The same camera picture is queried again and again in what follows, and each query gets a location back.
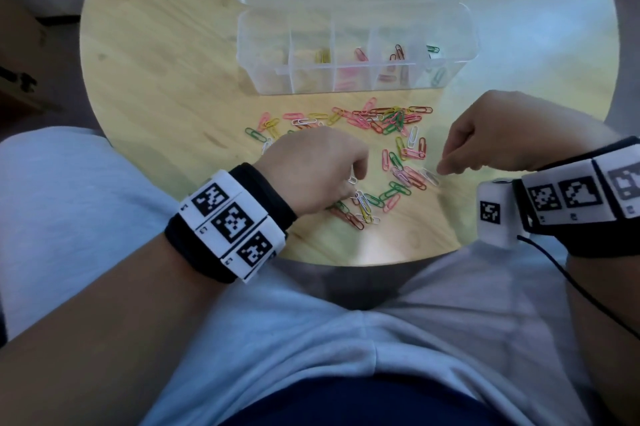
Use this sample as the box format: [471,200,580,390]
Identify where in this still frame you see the person's right hand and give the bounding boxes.
[436,90,609,176]

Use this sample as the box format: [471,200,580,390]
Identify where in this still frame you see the person's left hand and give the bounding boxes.
[253,126,370,217]

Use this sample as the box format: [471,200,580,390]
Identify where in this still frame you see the pile of coloured paper clips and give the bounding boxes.
[243,98,441,231]

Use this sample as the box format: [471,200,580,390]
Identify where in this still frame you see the clear plastic compartment box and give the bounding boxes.
[215,0,506,95]

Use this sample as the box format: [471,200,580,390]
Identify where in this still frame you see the person's left forearm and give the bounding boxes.
[0,233,226,426]

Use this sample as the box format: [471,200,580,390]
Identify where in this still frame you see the person's right forearm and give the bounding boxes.
[565,250,640,426]

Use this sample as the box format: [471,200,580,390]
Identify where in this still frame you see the brown cardboard box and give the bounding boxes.
[0,0,63,116]

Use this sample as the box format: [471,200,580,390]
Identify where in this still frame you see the black right wristband white markers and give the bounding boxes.
[512,136,640,259]

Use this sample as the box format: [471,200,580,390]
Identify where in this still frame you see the black wristband white markers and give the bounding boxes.
[512,136,640,259]
[165,162,299,285]

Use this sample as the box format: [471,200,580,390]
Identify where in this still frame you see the black left wristband white markers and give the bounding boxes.
[165,162,299,285]

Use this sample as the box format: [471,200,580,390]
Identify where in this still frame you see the dark blue shirt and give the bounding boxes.
[219,373,506,426]

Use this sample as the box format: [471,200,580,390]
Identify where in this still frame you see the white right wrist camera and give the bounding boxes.
[475,179,526,249]

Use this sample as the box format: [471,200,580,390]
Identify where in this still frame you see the black right camera cable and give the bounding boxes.
[516,235,640,341]

